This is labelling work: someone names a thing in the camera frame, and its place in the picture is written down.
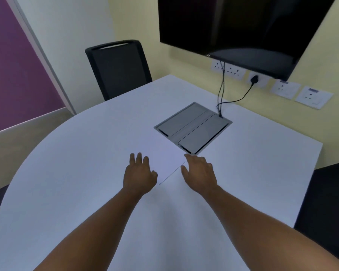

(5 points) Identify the person's left hand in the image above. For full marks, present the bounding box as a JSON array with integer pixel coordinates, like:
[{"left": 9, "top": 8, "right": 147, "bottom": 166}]
[{"left": 123, "top": 152, "right": 158, "bottom": 197}]

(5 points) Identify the grey table cable box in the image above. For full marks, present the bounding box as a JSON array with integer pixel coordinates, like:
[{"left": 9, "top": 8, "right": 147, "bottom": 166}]
[{"left": 154, "top": 102, "right": 233, "bottom": 155}]

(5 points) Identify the white paper sheet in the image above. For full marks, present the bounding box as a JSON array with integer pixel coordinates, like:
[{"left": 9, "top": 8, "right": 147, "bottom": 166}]
[{"left": 138, "top": 129, "right": 187, "bottom": 185}]

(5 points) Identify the thin black cable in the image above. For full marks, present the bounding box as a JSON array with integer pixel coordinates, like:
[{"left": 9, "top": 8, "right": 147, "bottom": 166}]
[{"left": 217, "top": 61, "right": 226, "bottom": 118}]

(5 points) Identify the black mesh office chair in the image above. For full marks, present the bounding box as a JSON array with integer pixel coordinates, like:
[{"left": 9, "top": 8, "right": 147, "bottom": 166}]
[{"left": 85, "top": 40, "right": 153, "bottom": 102}]

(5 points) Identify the person's right hand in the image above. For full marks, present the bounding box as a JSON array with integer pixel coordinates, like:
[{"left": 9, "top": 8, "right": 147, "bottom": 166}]
[{"left": 181, "top": 154, "right": 219, "bottom": 195}]

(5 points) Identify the black power cable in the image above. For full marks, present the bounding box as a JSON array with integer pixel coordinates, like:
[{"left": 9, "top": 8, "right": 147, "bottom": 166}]
[{"left": 217, "top": 82, "right": 255, "bottom": 110}]

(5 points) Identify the black wall television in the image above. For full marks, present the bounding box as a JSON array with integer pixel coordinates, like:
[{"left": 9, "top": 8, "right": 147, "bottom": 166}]
[{"left": 158, "top": 0, "right": 338, "bottom": 81}]

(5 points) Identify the person's right forearm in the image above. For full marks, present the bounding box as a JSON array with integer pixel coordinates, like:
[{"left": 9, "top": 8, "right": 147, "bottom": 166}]
[{"left": 199, "top": 184, "right": 339, "bottom": 271}]

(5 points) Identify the person's left forearm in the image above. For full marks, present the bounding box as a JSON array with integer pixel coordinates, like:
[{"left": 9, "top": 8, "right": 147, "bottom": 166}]
[{"left": 32, "top": 188, "right": 144, "bottom": 271}]

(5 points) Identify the wide white wall socket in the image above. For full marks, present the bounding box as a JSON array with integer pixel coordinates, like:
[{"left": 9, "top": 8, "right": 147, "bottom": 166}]
[{"left": 211, "top": 59, "right": 247, "bottom": 80}]

